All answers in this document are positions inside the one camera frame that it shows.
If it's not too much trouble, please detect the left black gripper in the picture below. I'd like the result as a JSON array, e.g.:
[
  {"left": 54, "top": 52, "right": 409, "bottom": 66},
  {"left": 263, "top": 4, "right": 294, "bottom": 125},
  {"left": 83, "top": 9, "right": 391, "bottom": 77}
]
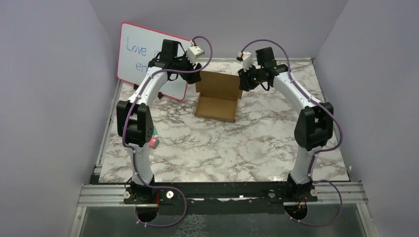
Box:
[{"left": 171, "top": 51, "right": 201, "bottom": 83}]

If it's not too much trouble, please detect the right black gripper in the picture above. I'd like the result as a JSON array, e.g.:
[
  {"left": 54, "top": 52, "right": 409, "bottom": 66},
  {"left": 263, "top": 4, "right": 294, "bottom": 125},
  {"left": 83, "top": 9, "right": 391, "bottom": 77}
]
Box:
[{"left": 238, "top": 64, "right": 264, "bottom": 92}]

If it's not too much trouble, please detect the brown cardboard box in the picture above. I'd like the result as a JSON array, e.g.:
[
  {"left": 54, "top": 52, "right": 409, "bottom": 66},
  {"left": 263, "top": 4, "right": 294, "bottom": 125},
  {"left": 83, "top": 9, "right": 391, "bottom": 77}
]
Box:
[{"left": 195, "top": 71, "right": 243, "bottom": 123}]

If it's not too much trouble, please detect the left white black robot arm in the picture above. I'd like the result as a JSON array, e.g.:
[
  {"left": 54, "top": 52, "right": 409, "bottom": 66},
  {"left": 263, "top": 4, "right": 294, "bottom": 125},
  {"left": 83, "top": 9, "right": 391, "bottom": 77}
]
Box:
[{"left": 116, "top": 39, "right": 204, "bottom": 203}]

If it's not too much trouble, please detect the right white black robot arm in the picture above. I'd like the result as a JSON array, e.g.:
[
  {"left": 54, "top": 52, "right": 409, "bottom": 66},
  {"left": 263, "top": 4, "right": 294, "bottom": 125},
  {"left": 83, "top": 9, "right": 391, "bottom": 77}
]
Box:
[{"left": 237, "top": 47, "right": 334, "bottom": 201}]

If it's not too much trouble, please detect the pink framed whiteboard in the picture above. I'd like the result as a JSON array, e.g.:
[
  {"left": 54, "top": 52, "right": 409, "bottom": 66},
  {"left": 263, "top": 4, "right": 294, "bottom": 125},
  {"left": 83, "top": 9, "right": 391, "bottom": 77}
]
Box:
[{"left": 117, "top": 22, "right": 191, "bottom": 85}]

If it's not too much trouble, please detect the pink grey whiteboard eraser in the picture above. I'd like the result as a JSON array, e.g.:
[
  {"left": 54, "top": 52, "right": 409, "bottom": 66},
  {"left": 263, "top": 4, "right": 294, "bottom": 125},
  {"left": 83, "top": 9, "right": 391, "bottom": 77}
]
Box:
[{"left": 148, "top": 137, "right": 159, "bottom": 149}]

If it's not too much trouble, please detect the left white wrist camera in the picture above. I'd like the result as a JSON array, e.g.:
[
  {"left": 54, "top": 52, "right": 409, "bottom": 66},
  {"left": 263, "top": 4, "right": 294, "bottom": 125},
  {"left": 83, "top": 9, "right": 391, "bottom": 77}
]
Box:
[{"left": 186, "top": 45, "right": 205, "bottom": 64}]

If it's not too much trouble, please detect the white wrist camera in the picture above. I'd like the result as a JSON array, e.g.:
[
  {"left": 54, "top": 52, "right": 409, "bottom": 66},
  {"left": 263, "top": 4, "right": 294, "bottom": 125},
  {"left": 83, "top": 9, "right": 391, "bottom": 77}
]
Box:
[
  {"left": 186, "top": 45, "right": 205, "bottom": 64},
  {"left": 240, "top": 51, "right": 253, "bottom": 72}
]

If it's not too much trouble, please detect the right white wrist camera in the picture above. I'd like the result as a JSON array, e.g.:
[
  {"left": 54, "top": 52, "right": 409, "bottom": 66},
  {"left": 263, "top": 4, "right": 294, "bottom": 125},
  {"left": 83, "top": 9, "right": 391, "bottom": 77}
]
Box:
[{"left": 240, "top": 51, "right": 253, "bottom": 72}]

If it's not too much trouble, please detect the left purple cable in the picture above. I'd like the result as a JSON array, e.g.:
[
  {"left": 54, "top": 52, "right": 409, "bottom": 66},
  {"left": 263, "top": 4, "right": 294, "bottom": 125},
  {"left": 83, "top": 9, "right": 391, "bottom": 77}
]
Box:
[{"left": 121, "top": 36, "right": 214, "bottom": 229}]

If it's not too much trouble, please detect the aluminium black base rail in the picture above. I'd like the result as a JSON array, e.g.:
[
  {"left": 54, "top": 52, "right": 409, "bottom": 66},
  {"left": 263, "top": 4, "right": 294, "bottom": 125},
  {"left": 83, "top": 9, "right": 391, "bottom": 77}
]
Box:
[{"left": 78, "top": 182, "right": 369, "bottom": 215}]

